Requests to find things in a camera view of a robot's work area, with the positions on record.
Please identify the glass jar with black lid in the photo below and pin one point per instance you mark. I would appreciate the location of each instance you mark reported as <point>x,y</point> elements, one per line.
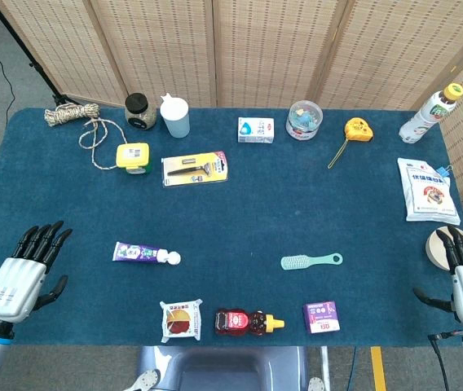
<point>139,116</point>

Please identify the white pastry packet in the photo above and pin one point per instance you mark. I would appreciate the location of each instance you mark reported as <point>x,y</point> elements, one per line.
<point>180,321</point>

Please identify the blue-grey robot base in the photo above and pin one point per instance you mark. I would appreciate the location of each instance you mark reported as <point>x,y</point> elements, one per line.
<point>223,370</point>

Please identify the yellow floor tape strip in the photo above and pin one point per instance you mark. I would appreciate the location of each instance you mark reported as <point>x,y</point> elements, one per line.
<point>378,370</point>

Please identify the mint green hairbrush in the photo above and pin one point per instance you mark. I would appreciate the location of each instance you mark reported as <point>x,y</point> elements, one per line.
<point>296,262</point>

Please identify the drink bottle with yellow cap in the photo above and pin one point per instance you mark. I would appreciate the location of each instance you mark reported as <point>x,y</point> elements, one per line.
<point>423,122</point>

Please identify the white blue small carton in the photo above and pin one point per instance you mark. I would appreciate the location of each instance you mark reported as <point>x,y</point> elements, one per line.
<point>256,130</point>

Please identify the white printed snack bag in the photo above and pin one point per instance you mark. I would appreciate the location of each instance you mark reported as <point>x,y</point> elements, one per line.
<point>429,191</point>

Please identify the bamboo folding screen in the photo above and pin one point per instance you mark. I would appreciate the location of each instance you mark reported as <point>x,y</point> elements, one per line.
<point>256,49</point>

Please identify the purple white small box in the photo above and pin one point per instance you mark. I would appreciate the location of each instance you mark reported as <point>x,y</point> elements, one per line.
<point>321,317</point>

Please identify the yellow tape measure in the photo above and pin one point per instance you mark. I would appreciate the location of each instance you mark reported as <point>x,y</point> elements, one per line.
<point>360,129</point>

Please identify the bear-shaped honey bottle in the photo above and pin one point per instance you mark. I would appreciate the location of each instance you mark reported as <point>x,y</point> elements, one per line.
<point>235,322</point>

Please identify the blue binder clip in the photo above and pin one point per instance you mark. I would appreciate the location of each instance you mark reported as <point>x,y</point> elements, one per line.
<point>442,170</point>

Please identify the purple white toothpaste tube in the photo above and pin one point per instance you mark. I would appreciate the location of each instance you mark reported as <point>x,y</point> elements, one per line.
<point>138,252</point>

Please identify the dark blue table mat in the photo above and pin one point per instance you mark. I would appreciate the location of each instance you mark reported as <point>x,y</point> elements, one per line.
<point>231,212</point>

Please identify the black tripod stand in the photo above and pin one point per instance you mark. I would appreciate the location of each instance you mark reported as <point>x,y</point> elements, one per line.
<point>62,99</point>

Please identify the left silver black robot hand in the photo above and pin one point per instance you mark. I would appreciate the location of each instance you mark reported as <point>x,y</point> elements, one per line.
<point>11,285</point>

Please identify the razor in yellow blister pack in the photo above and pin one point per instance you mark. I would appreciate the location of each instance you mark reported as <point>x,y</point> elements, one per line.
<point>195,169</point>

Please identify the white floor pole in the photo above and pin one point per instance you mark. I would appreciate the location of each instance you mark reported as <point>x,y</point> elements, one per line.
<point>325,366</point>

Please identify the translucent white plastic cup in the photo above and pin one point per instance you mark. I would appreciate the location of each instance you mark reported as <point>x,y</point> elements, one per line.
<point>175,118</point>

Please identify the clear tub of binder clips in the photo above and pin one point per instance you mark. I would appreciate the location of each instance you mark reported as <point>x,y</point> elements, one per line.
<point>304,120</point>

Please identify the beige bowl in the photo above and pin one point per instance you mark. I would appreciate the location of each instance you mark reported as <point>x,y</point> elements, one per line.
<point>435,250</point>

